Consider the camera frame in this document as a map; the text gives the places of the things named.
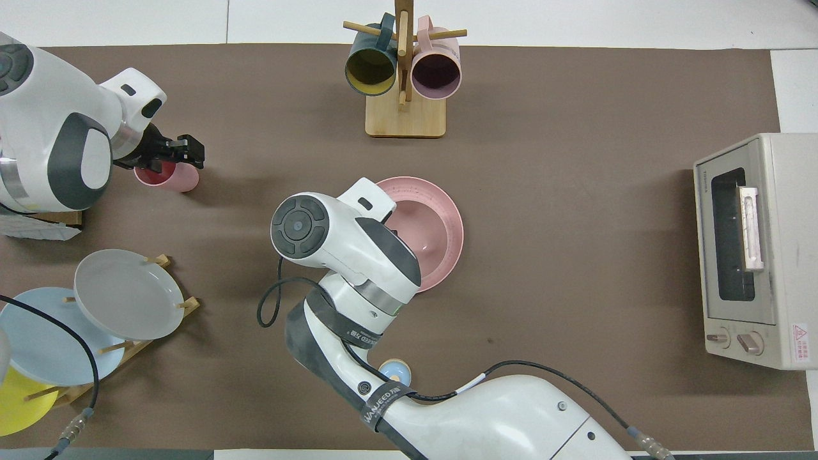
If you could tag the pink tumbler cup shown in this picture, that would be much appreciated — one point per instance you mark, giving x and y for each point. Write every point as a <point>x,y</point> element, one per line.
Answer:
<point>182,179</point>

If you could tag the dark teal mug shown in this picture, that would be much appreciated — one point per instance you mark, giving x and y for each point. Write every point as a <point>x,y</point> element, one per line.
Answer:
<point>370,71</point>

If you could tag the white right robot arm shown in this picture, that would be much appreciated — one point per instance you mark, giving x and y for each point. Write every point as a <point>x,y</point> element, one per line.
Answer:
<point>358,255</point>

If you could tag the yellow plate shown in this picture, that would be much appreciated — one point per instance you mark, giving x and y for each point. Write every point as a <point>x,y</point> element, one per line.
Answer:
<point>19,406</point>

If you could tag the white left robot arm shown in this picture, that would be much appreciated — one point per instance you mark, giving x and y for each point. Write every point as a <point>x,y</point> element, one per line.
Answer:
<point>57,128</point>

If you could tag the pink speckled plate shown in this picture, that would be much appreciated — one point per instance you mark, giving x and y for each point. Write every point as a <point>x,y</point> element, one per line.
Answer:
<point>454,223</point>

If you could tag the wooden plate rack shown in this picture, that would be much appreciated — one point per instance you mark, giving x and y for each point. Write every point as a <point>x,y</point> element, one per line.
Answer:
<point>191,305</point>

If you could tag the wooden mug tree stand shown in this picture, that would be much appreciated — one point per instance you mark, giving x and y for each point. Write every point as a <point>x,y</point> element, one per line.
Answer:
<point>406,121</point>

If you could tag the pink bowl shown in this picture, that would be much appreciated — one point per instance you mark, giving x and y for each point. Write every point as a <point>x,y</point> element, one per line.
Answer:
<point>425,230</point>

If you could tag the grey plate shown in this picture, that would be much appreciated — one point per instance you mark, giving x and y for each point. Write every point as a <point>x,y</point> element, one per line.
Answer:
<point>128,294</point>

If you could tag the beige toaster oven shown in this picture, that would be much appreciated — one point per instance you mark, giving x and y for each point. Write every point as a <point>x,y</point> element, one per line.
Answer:
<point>786,287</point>

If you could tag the pink mug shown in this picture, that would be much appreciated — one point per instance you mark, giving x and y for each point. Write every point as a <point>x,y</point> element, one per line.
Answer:
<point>436,74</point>

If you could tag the brown table mat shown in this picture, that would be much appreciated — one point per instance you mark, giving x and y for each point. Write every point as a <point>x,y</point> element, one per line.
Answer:
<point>575,96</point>

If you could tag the light blue plate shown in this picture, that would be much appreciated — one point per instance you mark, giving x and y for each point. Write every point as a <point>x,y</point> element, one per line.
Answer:
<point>38,338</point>

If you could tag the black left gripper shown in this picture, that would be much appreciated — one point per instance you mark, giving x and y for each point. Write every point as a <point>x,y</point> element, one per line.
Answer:
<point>153,150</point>

